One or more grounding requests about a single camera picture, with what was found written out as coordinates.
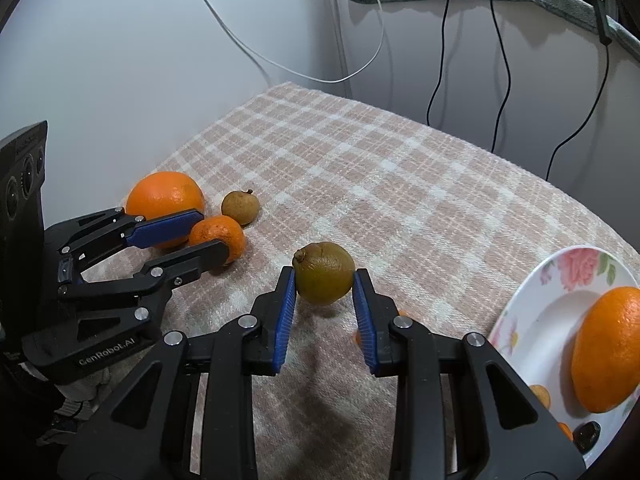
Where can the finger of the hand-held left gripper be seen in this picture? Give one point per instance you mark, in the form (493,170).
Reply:
(200,255)
(165,225)

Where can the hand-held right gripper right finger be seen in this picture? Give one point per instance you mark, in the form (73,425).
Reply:
(365,332)

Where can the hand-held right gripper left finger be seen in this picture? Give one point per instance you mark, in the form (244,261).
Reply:
(282,322)

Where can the large brown kiwi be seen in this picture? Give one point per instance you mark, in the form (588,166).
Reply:
(324,272)

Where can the floral white plate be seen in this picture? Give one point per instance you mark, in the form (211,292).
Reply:
(540,320)

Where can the small tan fruit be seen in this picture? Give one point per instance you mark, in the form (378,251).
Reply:
(541,394)

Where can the small mandarin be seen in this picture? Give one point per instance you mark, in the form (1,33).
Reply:
(566,431)
(356,338)

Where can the dark plum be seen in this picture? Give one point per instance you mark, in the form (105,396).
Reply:
(586,437)

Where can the large orange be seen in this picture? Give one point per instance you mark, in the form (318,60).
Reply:
(160,195)
(610,350)

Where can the small brown kiwi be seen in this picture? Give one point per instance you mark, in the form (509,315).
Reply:
(241,207)

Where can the checked pink tablecloth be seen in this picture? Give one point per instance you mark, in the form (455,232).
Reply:
(375,160)

